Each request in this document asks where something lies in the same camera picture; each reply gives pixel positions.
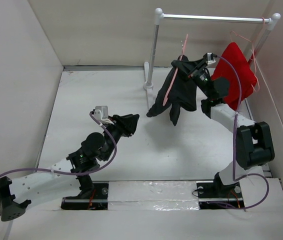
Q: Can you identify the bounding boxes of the red shorts with stripes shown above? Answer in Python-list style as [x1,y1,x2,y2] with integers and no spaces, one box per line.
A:
[211,42,257,111]

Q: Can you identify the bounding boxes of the silver front rail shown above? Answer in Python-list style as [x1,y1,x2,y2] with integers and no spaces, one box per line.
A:
[63,179,245,204]

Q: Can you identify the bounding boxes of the black denim trousers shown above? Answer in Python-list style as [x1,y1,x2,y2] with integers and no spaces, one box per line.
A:
[146,55,197,126]

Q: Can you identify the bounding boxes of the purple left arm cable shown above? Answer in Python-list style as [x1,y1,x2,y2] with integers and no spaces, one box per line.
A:
[0,110,119,217]

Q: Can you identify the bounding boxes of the pink hanger holding shorts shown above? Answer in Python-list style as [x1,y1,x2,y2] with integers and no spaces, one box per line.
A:
[229,17,266,92]

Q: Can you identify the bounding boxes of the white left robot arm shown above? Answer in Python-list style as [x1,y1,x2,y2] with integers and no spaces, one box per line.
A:
[0,108,140,222]

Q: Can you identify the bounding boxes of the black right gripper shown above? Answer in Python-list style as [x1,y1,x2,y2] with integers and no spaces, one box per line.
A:
[171,57,212,99]

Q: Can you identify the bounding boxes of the white clothes rack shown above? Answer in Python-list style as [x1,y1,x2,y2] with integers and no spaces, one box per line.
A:
[142,7,282,111]

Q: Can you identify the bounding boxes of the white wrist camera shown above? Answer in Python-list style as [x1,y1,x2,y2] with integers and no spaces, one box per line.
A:
[92,105,113,125]
[205,52,218,65]

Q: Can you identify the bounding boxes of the pink plastic hanger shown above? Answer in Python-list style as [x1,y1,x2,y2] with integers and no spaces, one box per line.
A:
[162,33,189,107]

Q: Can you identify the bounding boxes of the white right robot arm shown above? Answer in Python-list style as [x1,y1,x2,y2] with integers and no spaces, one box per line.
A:
[175,57,275,197]

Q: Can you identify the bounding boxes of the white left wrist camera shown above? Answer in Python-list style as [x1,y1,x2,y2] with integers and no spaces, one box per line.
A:
[92,105,113,125]

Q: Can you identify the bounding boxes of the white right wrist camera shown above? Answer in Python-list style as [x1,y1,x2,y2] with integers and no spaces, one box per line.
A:
[205,52,218,65]

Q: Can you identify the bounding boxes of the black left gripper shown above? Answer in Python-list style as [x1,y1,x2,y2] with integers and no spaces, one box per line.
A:
[101,113,138,162]

